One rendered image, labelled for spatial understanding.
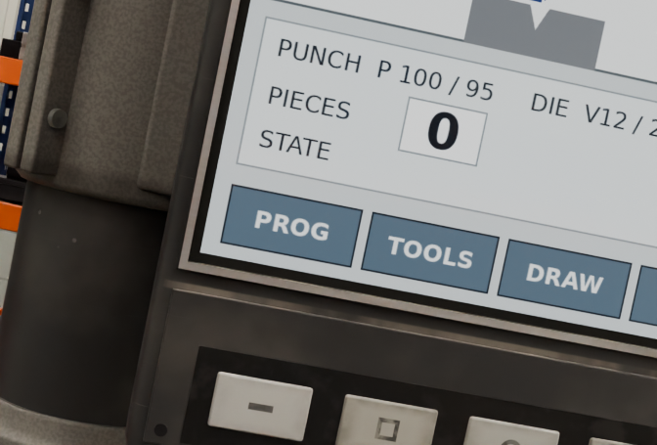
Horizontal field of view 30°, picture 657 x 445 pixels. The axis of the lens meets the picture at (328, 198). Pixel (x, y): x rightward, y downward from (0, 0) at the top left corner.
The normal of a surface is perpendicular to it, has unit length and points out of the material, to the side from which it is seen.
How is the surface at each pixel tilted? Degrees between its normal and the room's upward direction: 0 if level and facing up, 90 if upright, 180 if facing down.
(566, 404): 90
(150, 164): 90
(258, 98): 90
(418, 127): 90
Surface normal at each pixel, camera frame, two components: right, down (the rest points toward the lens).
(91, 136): -0.20, 0.01
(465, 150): 0.12, 0.07
